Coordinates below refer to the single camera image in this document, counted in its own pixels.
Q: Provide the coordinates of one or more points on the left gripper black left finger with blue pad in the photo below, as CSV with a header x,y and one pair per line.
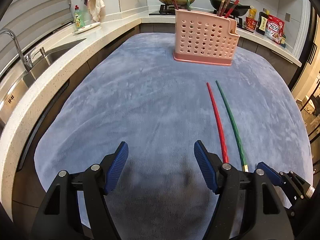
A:
x,y
58,216

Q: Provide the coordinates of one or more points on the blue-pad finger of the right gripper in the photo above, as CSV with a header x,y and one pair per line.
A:
x,y
275,177

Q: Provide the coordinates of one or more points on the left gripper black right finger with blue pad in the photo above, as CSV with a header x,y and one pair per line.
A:
x,y
263,217

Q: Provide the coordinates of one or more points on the dark brown chopstick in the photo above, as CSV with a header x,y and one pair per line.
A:
x,y
220,7

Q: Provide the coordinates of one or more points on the dark maroon chopstick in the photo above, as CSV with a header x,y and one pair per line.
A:
x,y
225,6

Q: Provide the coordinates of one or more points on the bright red chopstick black band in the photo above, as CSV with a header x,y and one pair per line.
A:
x,y
219,126

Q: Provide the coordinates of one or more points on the light blue plush mat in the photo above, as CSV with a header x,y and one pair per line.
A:
x,y
161,107

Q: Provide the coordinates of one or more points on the small dark bottle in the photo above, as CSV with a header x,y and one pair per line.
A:
x,y
283,41

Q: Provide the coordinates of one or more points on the stainless steel sink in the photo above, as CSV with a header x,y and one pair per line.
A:
x,y
17,81

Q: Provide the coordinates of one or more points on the red cereal bag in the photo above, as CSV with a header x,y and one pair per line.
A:
x,y
274,29

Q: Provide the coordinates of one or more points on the red seasoning jar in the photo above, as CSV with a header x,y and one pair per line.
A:
x,y
250,24

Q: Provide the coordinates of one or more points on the dark soy sauce bottle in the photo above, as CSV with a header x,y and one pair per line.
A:
x,y
262,22

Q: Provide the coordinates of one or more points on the pink perforated utensil basket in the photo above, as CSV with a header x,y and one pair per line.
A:
x,y
202,37

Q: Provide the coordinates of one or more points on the patterned white plate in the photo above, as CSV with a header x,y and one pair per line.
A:
x,y
86,28

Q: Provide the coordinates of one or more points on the black frying pan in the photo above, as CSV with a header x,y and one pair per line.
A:
x,y
239,9

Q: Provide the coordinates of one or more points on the green dish soap bottle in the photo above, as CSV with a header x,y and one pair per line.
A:
x,y
78,18

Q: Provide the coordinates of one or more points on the cream hanging dish towel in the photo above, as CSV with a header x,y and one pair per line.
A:
x,y
96,0

